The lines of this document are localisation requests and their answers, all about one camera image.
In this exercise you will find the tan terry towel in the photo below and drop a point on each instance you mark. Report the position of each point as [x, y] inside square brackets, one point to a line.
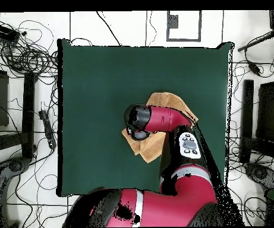
[151, 149]

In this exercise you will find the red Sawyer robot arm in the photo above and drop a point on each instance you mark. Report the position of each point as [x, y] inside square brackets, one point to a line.
[170, 118]

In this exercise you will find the dark green table cloth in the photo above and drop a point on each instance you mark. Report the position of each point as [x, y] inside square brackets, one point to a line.
[103, 83]

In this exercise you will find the black power strip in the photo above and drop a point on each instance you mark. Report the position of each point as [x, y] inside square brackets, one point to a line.
[47, 128]

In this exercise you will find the black stand bar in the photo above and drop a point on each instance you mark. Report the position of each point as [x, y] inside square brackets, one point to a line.
[247, 118]
[28, 114]

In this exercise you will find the black power adapter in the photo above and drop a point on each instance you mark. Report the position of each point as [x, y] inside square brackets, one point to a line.
[254, 68]

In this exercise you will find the black tripod pole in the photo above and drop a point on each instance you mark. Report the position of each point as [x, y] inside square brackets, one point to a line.
[258, 40]

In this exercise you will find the grey square floor frame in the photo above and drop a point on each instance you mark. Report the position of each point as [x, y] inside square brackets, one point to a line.
[172, 21]

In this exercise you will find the dark pedestal leg with caster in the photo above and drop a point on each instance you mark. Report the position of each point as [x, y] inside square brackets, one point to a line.
[261, 174]
[15, 165]

